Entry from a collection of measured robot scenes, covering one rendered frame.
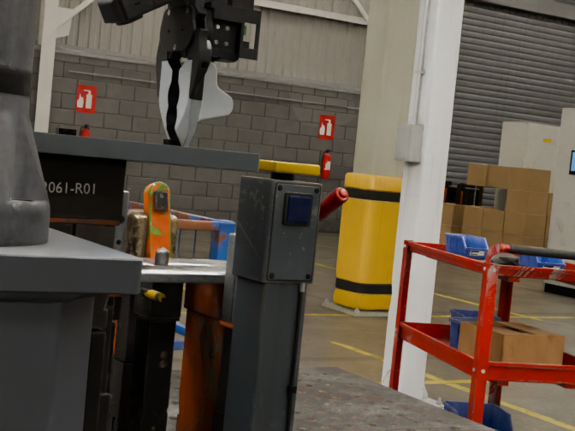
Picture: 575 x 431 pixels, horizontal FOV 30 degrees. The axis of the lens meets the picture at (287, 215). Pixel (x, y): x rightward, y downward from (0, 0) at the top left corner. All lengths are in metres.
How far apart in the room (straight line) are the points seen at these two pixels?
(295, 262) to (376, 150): 7.29
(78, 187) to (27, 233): 0.41
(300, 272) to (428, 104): 4.14
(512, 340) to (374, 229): 5.00
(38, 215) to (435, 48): 4.73
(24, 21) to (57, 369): 0.20
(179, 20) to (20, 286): 0.60
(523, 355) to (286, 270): 2.40
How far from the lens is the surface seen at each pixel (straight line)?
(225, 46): 1.14
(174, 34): 1.14
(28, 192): 0.65
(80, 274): 0.59
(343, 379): 2.36
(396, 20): 8.56
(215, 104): 1.13
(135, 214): 1.65
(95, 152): 1.01
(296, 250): 1.17
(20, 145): 0.64
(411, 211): 5.31
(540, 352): 3.57
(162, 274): 1.41
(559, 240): 11.84
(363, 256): 8.42
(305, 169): 1.17
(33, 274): 0.58
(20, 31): 0.64
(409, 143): 5.25
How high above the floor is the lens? 1.16
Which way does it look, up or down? 3 degrees down
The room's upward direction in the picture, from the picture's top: 6 degrees clockwise
